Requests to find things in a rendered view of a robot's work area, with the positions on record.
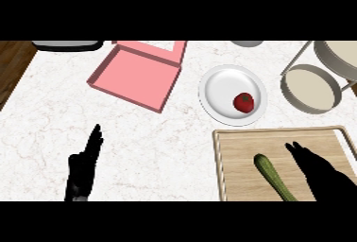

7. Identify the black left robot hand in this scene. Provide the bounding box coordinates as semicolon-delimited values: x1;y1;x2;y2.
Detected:
63;123;104;202

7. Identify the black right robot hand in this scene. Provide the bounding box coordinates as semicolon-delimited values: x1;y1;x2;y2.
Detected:
283;141;357;202

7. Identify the green squash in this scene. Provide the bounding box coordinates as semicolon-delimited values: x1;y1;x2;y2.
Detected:
252;153;299;202

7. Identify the wooden tray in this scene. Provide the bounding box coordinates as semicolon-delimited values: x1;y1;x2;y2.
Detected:
212;125;357;202

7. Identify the grey tiered basket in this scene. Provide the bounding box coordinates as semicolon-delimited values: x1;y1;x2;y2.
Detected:
279;41;357;115

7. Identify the red tomato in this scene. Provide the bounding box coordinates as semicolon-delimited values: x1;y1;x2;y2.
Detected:
231;92;256;114

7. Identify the pink open box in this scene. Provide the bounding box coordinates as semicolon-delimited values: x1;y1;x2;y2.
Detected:
85;41;189;114

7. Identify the white plate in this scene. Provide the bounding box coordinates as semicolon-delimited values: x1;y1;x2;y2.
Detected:
197;64;268;128

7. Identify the grey round object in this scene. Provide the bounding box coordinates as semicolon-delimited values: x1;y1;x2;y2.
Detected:
228;41;265;48

